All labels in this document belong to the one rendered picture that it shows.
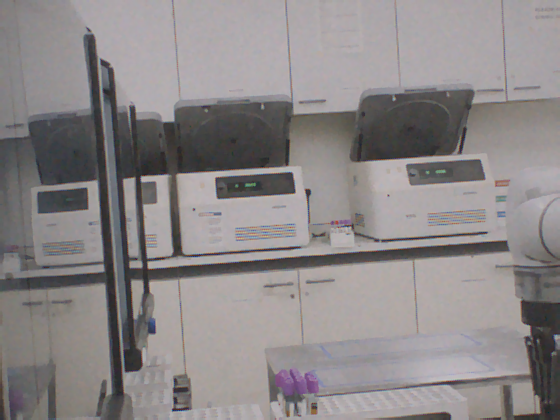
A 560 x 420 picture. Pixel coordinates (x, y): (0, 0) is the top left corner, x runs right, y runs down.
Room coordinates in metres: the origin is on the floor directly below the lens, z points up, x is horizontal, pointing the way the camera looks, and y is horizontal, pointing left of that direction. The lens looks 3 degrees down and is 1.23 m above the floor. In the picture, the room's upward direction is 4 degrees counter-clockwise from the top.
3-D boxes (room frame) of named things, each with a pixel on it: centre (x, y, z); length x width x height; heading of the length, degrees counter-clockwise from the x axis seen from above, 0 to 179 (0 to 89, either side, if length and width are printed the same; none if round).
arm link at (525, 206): (1.33, -0.42, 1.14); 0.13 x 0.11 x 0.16; 16
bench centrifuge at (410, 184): (3.99, -0.67, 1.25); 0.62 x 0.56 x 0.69; 6
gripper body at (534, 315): (1.34, -0.42, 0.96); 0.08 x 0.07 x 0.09; 7
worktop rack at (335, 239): (3.74, -0.27, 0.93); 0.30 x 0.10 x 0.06; 0
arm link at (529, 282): (1.34, -0.42, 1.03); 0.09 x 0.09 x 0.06
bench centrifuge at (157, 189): (3.83, 0.75, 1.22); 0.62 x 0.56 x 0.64; 5
